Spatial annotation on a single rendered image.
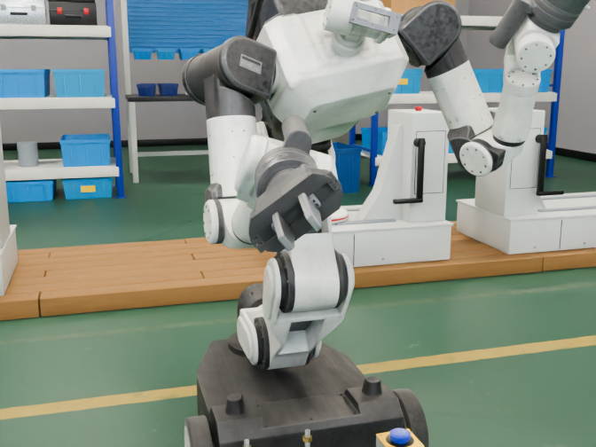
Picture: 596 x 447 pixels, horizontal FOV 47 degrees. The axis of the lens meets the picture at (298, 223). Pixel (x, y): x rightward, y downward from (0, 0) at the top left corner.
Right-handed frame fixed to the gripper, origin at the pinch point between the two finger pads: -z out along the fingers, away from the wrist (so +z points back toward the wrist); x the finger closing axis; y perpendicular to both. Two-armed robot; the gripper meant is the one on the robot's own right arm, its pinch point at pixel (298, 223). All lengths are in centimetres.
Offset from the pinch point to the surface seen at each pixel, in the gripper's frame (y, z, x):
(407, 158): 97, 248, 22
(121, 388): 54, 120, -98
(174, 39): -1, 620, -81
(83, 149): 14, 464, -170
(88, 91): -16, 471, -138
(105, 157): 30, 466, -161
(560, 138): 362, 695, 193
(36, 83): -44, 466, -162
